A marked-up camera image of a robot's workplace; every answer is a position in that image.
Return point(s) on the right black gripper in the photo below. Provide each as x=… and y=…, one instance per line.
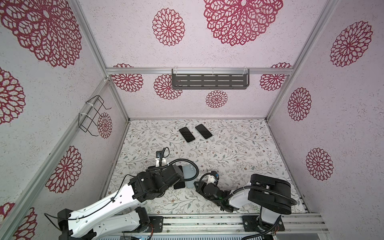
x=202, y=186

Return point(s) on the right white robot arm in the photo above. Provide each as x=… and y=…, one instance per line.
x=272, y=195

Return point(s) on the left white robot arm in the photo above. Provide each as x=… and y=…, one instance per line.
x=120, y=211

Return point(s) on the black phone centre right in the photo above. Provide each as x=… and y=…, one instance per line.
x=204, y=132

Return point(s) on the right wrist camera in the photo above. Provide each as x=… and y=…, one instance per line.
x=213, y=178

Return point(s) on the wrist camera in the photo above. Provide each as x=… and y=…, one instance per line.
x=213, y=178
x=159, y=157

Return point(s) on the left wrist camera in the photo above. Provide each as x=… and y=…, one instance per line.
x=159, y=157

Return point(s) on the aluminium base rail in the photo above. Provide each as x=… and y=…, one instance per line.
x=234, y=224

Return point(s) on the black wire wall basket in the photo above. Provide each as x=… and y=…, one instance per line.
x=96, y=121

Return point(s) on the grey slotted wall shelf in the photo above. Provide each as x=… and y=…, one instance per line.
x=210, y=81

